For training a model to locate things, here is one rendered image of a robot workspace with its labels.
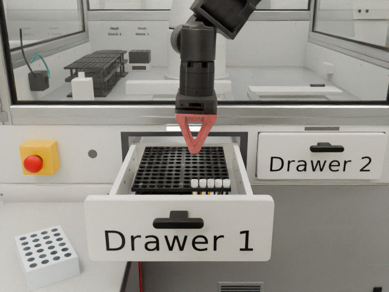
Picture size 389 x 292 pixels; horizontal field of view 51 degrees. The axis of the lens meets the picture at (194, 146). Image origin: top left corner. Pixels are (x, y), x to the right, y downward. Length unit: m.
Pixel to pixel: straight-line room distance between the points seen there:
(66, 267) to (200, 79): 0.39
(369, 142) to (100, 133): 0.61
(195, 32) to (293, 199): 0.54
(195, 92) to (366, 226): 0.63
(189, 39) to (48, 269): 0.44
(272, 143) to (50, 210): 0.53
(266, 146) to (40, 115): 0.52
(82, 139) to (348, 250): 0.72
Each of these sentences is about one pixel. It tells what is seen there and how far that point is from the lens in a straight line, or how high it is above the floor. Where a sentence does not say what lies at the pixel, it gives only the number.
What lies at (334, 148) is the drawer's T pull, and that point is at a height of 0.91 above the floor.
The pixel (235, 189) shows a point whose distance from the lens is 0.87.
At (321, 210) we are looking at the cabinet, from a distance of 1.06.
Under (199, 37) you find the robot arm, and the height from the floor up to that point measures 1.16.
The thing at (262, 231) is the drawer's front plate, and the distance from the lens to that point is 0.65.
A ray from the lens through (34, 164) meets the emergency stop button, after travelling 0.95.
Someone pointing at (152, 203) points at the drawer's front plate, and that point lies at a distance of 0.62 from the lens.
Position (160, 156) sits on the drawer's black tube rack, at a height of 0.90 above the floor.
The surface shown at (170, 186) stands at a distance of 0.73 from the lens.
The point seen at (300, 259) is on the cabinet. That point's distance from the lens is 1.12.
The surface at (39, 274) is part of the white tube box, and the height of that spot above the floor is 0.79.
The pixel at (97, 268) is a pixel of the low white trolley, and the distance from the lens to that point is 0.78.
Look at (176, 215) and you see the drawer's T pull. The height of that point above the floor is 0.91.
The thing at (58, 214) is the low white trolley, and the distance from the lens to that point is 0.97.
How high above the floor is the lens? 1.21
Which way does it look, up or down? 19 degrees down
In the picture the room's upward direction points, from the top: straight up
